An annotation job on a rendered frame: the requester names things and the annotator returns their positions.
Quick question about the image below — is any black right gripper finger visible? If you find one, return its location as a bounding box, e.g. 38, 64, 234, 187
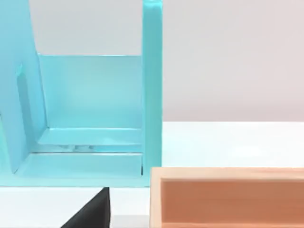
60, 187, 111, 228

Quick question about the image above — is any light blue rack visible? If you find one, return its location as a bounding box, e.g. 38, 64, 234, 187
0, 0, 164, 188

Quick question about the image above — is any shallow salmon-coloured box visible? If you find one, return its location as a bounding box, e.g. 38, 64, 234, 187
149, 167, 304, 228

